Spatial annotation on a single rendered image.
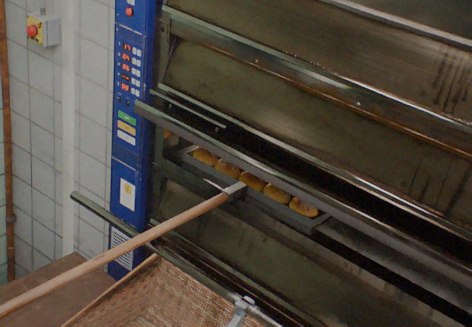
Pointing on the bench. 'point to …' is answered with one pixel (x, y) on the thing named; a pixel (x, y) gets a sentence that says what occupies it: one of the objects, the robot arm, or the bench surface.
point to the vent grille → (119, 244)
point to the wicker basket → (156, 301)
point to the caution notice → (127, 194)
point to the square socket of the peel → (235, 191)
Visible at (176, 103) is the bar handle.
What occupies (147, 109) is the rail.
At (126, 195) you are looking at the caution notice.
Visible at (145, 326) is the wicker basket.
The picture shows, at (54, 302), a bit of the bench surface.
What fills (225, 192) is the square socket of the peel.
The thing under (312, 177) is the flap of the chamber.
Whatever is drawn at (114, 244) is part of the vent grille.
